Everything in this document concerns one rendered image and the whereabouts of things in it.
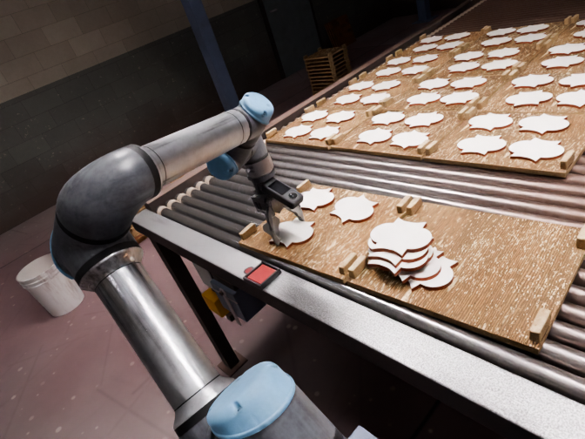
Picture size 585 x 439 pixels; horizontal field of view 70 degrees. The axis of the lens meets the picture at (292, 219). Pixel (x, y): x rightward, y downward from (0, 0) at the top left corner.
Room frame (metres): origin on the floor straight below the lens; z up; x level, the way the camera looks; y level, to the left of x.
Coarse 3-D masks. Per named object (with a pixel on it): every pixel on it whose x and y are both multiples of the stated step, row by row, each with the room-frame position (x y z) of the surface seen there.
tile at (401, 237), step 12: (384, 228) 0.80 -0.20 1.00; (396, 228) 0.78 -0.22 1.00; (408, 228) 0.77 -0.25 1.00; (420, 228) 0.75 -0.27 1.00; (372, 240) 0.78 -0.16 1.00; (384, 240) 0.76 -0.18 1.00; (396, 240) 0.74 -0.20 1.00; (408, 240) 0.73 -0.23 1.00; (420, 240) 0.71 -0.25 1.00; (432, 240) 0.71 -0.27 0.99; (396, 252) 0.71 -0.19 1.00; (408, 252) 0.70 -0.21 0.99
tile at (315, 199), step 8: (304, 192) 1.22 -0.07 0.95; (312, 192) 1.20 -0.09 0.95; (320, 192) 1.18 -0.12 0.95; (328, 192) 1.16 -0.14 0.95; (304, 200) 1.17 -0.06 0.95; (312, 200) 1.15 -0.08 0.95; (320, 200) 1.13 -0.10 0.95; (328, 200) 1.12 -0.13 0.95; (304, 208) 1.13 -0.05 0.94; (312, 208) 1.11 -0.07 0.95
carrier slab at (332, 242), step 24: (336, 192) 1.17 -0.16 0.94; (360, 192) 1.11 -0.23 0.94; (288, 216) 1.13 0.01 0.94; (312, 216) 1.08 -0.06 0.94; (384, 216) 0.95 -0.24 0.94; (240, 240) 1.09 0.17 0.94; (264, 240) 1.04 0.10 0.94; (312, 240) 0.96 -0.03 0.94; (336, 240) 0.92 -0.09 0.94; (360, 240) 0.88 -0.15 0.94; (312, 264) 0.86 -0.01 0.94; (336, 264) 0.82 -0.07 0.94
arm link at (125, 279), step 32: (64, 256) 0.62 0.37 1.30; (96, 256) 0.60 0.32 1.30; (128, 256) 0.61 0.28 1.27; (96, 288) 0.59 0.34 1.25; (128, 288) 0.57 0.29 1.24; (128, 320) 0.53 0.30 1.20; (160, 320) 0.53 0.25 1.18; (160, 352) 0.49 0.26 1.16; (192, 352) 0.49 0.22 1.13; (160, 384) 0.47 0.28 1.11; (192, 384) 0.45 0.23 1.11; (224, 384) 0.45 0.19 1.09; (192, 416) 0.41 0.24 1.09
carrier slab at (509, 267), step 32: (448, 224) 0.82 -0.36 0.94; (480, 224) 0.78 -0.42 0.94; (512, 224) 0.74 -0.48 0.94; (544, 224) 0.70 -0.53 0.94; (448, 256) 0.71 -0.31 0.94; (480, 256) 0.67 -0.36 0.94; (512, 256) 0.64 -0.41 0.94; (544, 256) 0.61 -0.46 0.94; (576, 256) 0.58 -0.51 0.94; (384, 288) 0.68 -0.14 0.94; (448, 288) 0.62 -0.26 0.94; (480, 288) 0.59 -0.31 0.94; (512, 288) 0.56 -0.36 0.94; (544, 288) 0.53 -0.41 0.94; (448, 320) 0.55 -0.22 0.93; (480, 320) 0.52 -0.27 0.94; (512, 320) 0.49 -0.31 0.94
